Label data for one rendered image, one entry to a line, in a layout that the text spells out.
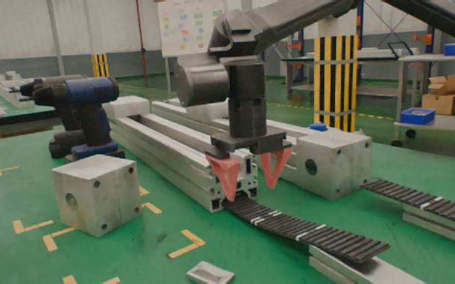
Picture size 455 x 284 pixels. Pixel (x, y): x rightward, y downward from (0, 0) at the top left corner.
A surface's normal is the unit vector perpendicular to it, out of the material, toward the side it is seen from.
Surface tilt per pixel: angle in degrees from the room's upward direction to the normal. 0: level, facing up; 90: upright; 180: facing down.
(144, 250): 0
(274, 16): 47
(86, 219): 90
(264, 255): 0
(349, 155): 90
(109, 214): 90
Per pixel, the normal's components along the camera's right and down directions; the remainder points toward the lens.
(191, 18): -0.54, 0.25
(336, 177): 0.52, 0.19
